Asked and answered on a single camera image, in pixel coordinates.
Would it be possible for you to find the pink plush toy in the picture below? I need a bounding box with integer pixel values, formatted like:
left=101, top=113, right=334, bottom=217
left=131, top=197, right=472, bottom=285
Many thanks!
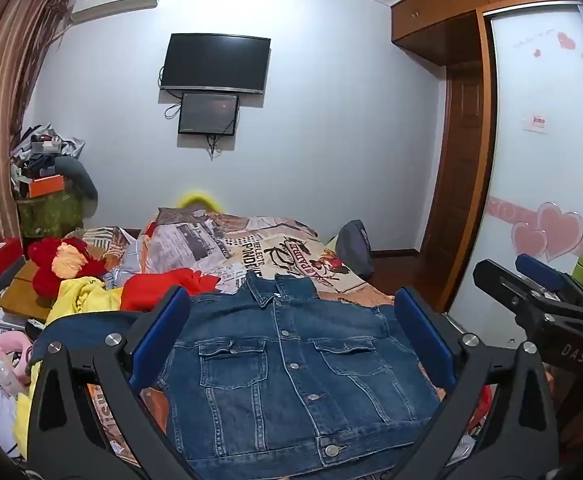
left=0, top=332, right=35, bottom=377

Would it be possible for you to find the brown cardboard box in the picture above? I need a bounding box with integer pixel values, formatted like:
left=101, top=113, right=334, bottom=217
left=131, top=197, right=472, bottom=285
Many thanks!
left=0, top=259, right=63, bottom=322

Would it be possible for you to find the red and yellow plush toy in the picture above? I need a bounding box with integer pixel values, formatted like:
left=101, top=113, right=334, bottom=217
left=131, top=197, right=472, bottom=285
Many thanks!
left=26, top=236, right=108, bottom=297

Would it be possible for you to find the wooden overhead cabinet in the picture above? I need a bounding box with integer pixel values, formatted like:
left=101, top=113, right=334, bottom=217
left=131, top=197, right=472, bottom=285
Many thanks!
left=390, top=0, right=581, bottom=67

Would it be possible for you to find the yellow round object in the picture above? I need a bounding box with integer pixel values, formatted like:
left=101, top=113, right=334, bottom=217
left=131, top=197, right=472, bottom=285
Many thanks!
left=176, top=189, right=225, bottom=212

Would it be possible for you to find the grey cushion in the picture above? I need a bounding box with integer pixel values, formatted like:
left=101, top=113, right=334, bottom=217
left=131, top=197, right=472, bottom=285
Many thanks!
left=54, top=155, right=99, bottom=202

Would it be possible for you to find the striped brown curtain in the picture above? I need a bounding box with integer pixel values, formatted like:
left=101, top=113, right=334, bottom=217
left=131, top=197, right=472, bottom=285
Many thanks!
left=0, top=0, right=76, bottom=296

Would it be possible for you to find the green bag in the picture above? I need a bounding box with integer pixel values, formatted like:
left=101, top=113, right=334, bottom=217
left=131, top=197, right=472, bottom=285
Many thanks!
left=18, top=192, right=84, bottom=239

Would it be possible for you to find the blue denim jacket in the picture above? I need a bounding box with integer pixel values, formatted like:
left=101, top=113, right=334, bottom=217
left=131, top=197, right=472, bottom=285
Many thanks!
left=32, top=271, right=445, bottom=478

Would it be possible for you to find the brown wooden door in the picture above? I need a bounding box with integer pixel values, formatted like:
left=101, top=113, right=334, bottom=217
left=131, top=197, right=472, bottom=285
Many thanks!
left=423, top=57, right=498, bottom=263

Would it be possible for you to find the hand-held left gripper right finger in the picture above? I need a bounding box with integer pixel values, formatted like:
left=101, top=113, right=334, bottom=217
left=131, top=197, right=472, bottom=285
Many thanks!
left=391, top=286, right=562, bottom=480

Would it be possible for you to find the red garment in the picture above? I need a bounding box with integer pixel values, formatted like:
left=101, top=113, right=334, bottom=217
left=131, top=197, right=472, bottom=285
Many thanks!
left=120, top=268, right=221, bottom=312

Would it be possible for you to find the yellow garment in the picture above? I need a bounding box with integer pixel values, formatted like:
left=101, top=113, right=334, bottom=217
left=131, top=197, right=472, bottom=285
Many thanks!
left=13, top=276, right=123, bottom=461

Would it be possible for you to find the orange box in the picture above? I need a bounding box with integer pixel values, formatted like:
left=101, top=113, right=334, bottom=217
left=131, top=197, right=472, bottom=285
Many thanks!
left=28, top=174, right=67, bottom=199

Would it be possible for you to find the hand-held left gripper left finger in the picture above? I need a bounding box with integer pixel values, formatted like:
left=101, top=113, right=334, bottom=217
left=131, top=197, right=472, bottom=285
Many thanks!
left=24, top=285, right=237, bottom=480

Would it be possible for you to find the black wall television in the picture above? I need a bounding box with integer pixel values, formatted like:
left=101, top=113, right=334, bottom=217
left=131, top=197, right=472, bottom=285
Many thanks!
left=160, top=33, right=272, bottom=96

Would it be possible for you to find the printed blanket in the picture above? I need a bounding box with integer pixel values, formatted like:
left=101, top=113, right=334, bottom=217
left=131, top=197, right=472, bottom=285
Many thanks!
left=79, top=206, right=397, bottom=461

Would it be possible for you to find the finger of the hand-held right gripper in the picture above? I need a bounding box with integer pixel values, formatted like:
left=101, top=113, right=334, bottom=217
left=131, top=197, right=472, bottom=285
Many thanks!
left=473, top=259, right=583, bottom=322
left=515, top=253, right=583, bottom=295

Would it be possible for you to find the small black monitor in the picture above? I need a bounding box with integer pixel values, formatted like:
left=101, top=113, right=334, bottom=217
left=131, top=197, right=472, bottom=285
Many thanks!
left=178, top=92, right=241, bottom=137

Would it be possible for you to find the grey backpack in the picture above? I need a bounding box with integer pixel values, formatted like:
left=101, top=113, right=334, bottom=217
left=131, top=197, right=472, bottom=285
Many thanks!
left=335, top=219, right=375, bottom=279

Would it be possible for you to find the white heart-print sliding door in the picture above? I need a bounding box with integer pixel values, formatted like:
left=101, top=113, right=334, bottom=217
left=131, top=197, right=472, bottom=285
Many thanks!
left=445, top=2, right=583, bottom=333

